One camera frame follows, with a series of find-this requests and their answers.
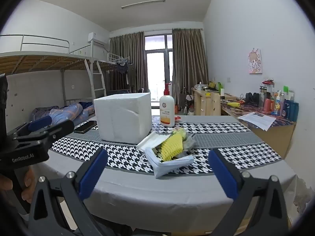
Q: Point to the orange bottle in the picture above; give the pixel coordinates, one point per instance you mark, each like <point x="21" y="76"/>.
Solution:
<point x="269" y="106"/>

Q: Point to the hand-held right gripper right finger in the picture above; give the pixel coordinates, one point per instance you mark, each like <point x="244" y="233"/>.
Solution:
<point x="222" y="174"/>

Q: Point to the blue quilt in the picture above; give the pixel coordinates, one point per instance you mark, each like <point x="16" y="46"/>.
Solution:
<point x="71" y="110"/>

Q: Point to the hanging dark clothes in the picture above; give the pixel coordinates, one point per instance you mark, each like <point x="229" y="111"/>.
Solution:
<point x="121" y="67"/>

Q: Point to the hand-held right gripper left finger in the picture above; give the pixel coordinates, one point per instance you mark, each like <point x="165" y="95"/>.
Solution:
<point x="94" y="170"/>

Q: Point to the wooden chair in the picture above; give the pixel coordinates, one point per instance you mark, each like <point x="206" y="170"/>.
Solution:
<point x="215" y="103"/>

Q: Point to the green bag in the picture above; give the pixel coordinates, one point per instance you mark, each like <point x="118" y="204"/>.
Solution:
<point x="219" y="86"/>

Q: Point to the person's left hand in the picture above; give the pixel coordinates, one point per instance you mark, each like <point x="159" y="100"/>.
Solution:
<point x="29" y="184"/>

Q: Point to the brown curtain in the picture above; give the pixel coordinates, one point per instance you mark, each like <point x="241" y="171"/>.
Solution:
<point x="135" y="54"/>
<point x="189" y="59"/>

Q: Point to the white foam box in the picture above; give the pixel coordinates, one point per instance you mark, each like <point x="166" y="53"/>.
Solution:
<point x="123" y="118"/>

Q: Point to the white cup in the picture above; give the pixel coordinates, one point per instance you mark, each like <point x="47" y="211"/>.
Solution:
<point x="222" y="92"/>

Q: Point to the light blue face mask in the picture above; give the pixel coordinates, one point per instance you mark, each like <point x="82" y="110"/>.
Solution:
<point x="169" y="167"/>

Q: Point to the white air conditioner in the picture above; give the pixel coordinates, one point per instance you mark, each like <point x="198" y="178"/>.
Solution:
<point x="97" y="38"/>

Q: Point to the glass balcony door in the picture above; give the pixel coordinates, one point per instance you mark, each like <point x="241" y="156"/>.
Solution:
<point x="157" y="64"/>

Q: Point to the yellow black box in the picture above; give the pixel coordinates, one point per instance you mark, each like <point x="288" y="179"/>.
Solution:
<point x="212" y="84"/>

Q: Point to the yellow foam fruit net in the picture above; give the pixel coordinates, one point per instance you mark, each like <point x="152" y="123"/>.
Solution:
<point x="169" y="147"/>

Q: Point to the red white small packet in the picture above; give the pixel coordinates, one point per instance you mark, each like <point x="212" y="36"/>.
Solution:
<point x="178" y="118"/>

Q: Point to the white lotion pump bottle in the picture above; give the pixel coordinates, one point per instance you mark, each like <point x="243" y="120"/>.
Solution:
<point x="167" y="113"/>

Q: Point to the grey bag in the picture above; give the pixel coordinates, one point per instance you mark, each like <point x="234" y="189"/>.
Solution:
<point x="183" y="98"/>

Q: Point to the metal bed ladder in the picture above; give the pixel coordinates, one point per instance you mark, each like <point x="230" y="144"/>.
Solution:
<point x="101" y="76"/>

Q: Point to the white soft packet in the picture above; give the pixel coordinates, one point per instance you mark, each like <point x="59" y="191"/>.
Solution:
<point x="150" y="140"/>

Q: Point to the green plastic packet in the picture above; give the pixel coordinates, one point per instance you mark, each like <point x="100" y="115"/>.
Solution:
<point x="181" y="133"/>

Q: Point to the red plastic wrapper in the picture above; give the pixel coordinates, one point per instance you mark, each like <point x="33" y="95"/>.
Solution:
<point x="268" y="81"/>

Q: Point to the white pot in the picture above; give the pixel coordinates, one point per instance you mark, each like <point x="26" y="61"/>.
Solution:
<point x="199" y="87"/>

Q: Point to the clear plastic bottle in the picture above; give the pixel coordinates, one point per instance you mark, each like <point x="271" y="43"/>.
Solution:
<point x="185" y="110"/>

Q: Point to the black headphones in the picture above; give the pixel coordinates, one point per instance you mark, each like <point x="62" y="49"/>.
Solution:
<point x="252" y="98"/>

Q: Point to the black phone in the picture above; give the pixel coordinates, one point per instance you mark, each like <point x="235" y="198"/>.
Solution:
<point x="85" y="127"/>

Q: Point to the orange bag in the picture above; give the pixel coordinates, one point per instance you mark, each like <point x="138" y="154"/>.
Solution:
<point x="176" y="109"/>

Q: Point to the metal bunk bed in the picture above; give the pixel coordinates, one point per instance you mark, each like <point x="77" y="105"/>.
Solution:
<point x="110" y="63"/>
<point x="37" y="61"/>

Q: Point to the ceiling tube light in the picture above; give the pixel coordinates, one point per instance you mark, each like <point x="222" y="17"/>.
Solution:
<point x="142" y="4"/>

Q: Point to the grey crumpled wrapper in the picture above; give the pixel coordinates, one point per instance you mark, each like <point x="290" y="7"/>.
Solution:
<point x="190" y="141"/>

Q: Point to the wooden desk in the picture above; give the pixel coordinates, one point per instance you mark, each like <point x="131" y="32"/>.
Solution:
<point x="275" y="137"/>

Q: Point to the yellow foam sleeve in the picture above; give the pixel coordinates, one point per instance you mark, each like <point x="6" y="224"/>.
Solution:
<point x="233" y="104"/>

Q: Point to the printed paper sheets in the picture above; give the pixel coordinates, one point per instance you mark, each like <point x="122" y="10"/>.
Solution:
<point x="258" y="120"/>

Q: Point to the blue bottles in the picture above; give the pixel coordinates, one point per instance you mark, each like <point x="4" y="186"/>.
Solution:
<point x="290" y="111"/>

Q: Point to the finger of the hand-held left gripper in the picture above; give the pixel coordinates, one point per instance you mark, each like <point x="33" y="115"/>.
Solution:
<point x="39" y="123"/>
<point x="61" y="127"/>

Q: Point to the grey table cloth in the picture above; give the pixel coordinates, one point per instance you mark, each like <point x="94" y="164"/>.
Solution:
<point x="160" y="196"/>

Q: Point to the pink wall poster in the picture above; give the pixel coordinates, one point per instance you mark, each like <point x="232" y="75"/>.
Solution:
<point x="254" y="62"/>

